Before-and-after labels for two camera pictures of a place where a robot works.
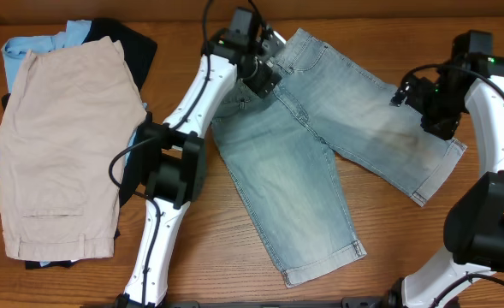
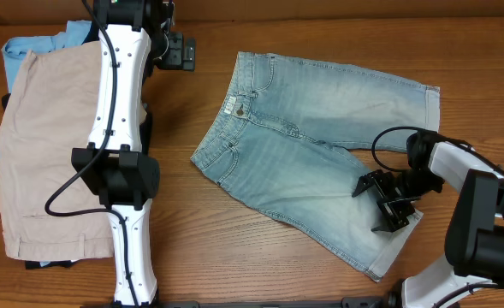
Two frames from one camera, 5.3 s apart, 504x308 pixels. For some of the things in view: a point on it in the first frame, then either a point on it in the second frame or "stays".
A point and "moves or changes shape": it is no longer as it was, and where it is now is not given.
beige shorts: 70,110 stays
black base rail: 346,302 stays
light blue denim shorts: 276,148 moves or changes shape
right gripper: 444,128 to 400,216
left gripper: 263,82 to 183,52
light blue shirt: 15,50 stays
